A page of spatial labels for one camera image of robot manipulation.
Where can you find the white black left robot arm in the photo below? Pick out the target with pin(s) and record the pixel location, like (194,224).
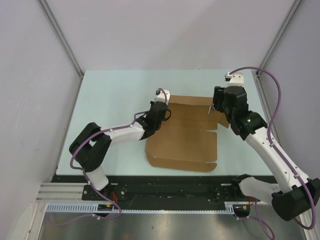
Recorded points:
(90,147)

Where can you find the brown cardboard box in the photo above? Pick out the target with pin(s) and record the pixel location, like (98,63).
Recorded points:
(188,140)

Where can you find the aluminium right side rail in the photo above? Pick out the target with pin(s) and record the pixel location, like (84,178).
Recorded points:
(264,102)

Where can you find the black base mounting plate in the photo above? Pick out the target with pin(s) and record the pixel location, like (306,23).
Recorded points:
(216,188)

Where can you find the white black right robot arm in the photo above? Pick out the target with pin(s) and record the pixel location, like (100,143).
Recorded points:
(294,191)

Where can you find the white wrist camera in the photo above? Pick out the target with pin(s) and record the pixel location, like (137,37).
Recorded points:
(234,79)
(162,95)

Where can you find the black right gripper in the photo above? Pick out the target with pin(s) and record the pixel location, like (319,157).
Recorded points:
(218,96)

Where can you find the grey slotted cable duct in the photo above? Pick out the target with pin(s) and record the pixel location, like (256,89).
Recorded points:
(104,208)

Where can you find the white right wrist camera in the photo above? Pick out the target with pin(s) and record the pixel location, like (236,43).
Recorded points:
(234,79)

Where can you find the aluminium frame post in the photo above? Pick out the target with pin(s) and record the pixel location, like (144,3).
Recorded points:
(54,24)
(288,19)

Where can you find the aluminium frame post left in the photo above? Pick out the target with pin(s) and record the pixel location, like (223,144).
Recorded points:
(54,24)

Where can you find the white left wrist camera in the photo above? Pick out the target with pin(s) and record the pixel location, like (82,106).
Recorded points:
(162,95)

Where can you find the aluminium frame post right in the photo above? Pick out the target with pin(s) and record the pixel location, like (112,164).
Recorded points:
(288,19)

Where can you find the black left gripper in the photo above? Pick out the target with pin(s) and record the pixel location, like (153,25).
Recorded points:
(163,118)

